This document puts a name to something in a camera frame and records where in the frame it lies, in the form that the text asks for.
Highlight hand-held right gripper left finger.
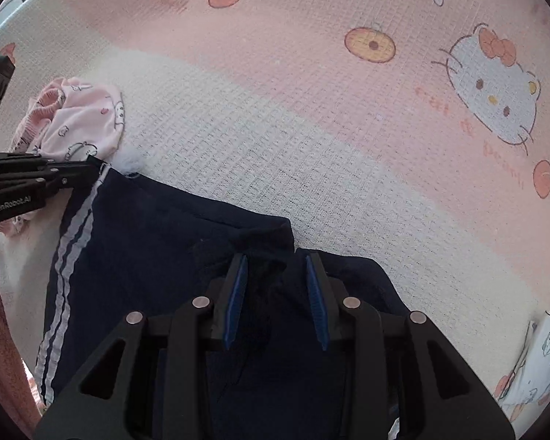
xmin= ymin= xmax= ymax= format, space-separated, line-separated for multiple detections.
xmin=34 ymin=252 xmax=249 ymax=440

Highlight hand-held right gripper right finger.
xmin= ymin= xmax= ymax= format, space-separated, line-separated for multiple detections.
xmin=305 ymin=252 xmax=516 ymax=440

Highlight pink printed pajama garment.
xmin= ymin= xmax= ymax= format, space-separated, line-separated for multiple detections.
xmin=0 ymin=77 xmax=124 ymax=237

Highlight white printed garment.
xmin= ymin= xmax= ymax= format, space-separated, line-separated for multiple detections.
xmin=492 ymin=309 xmax=550 ymax=425

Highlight navy pants with white stripes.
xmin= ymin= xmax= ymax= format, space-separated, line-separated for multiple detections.
xmin=33 ymin=165 xmax=408 ymax=440

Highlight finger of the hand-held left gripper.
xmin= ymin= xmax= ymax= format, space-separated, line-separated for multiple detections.
xmin=32 ymin=156 xmax=107 ymax=202
xmin=0 ymin=152 xmax=97 ymax=179

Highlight pink cartoon cat printed blanket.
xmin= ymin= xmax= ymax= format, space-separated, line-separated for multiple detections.
xmin=0 ymin=0 xmax=550 ymax=422

